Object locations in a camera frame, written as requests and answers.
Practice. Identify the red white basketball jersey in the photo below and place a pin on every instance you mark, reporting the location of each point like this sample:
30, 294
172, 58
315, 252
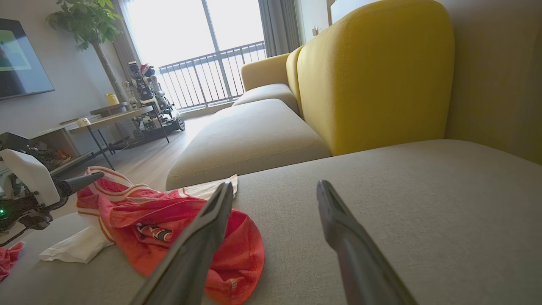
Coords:
127, 216

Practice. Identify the wheeled robot with red cap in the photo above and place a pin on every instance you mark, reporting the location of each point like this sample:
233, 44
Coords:
144, 89

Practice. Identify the metal balcony railing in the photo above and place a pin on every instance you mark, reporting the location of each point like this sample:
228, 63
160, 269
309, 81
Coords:
203, 80

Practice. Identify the grey curtain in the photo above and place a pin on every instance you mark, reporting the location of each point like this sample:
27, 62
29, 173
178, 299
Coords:
277, 25

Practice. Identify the coffee table black legs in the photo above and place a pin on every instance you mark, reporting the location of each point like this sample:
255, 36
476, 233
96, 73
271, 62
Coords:
114, 116

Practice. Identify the red basketball shorts white stripe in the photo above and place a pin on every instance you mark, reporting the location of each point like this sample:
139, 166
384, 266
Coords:
9, 258

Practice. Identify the yellow container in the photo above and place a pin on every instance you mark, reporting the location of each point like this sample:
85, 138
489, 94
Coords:
112, 100

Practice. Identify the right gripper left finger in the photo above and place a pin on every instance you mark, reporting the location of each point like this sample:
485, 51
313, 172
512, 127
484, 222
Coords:
190, 262

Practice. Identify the white television cabinet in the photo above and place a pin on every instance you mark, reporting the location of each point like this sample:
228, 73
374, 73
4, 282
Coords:
51, 133

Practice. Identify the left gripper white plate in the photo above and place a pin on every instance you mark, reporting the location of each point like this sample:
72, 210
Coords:
25, 182

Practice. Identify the narrow yellow sofa cushion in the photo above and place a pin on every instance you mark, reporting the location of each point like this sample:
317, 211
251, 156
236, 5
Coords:
293, 72

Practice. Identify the grey sofa seat cushion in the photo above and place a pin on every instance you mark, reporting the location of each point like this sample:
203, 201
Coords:
245, 140
266, 93

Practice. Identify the tan sofa armrest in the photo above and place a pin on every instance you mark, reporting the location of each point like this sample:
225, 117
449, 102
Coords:
264, 70

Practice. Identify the wall mounted television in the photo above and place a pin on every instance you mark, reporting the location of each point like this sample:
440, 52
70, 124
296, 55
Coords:
21, 59

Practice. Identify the green potted tree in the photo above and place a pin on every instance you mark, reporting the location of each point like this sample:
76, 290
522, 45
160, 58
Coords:
89, 21

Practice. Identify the large grey sofa seat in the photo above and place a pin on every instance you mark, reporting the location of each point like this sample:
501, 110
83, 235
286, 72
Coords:
423, 212

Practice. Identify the yellow sofa back cushion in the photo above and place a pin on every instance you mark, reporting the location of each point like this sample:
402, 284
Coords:
372, 76

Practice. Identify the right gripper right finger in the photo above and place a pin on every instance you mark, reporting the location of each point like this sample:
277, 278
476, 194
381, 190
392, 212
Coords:
364, 271

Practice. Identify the grey sofa backrest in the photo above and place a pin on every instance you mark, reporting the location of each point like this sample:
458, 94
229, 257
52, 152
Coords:
499, 76

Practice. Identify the dark clutter in cabinet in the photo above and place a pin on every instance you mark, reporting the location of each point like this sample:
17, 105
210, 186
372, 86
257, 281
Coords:
55, 156

